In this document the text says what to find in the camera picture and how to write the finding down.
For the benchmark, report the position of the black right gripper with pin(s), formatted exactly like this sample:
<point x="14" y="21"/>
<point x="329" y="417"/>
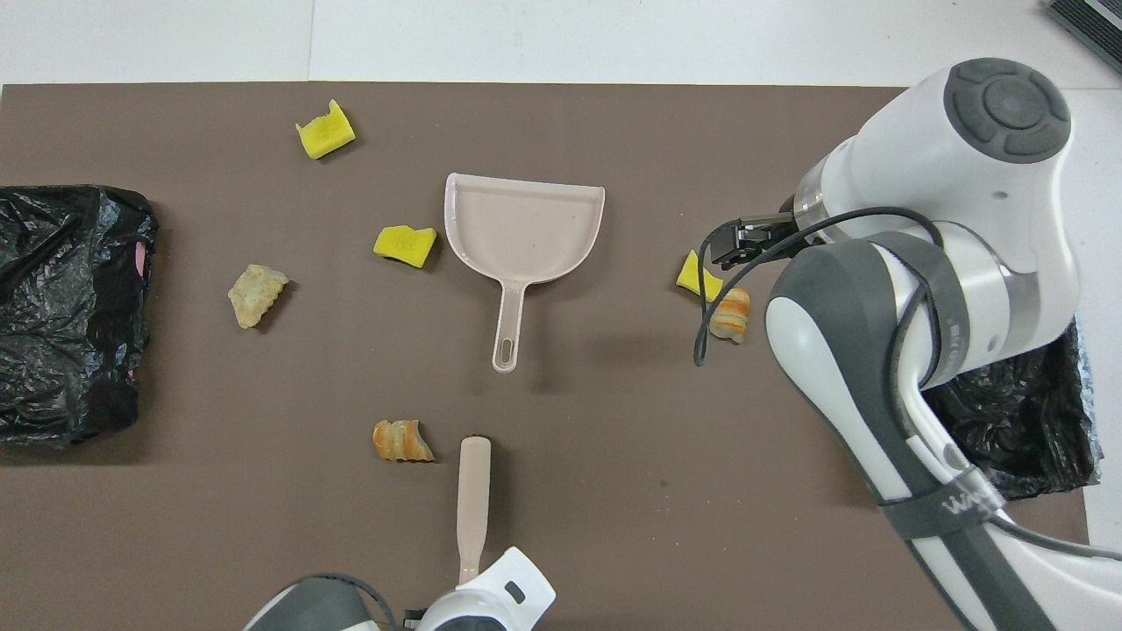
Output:
<point x="770" y="232"/>

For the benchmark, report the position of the beige plastic dustpan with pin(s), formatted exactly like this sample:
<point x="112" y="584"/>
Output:
<point x="526" y="228"/>

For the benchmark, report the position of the blocky yellow sponge piece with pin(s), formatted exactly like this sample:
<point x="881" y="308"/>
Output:
<point x="403" y="245"/>

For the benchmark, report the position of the beige stone chunk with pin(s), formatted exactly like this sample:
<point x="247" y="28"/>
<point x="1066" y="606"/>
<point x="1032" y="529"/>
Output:
<point x="401" y="441"/>

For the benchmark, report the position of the notched yellow sponge piece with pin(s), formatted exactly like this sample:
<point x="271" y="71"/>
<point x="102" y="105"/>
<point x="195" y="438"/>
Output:
<point x="326" y="136"/>

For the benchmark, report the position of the pale crusty bread piece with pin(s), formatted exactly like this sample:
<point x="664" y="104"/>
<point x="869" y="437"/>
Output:
<point x="256" y="296"/>

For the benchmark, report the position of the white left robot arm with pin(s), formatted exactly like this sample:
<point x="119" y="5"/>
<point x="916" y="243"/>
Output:
<point x="491" y="596"/>

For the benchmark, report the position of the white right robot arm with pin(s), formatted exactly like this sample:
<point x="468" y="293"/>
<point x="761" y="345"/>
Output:
<point x="964" y="175"/>

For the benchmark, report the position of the black bag lined bin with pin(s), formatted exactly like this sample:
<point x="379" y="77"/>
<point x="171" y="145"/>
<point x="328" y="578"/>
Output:
<point x="1026" y="421"/>
<point x="61" y="333"/>

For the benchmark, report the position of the small yellow sponge piece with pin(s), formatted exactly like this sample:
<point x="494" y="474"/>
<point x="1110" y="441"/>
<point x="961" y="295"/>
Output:
<point x="697" y="279"/>

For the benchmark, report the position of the striped croissant bread piece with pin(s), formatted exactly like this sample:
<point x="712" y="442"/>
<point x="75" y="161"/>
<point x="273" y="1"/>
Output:
<point x="730" y="317"/>

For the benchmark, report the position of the brown table mat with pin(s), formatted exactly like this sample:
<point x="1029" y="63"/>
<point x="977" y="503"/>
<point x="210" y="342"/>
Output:
<point x="614" y="526"/>

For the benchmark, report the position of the dark ribbed panel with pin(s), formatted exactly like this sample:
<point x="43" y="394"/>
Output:
<point x="1096" y="26"/>

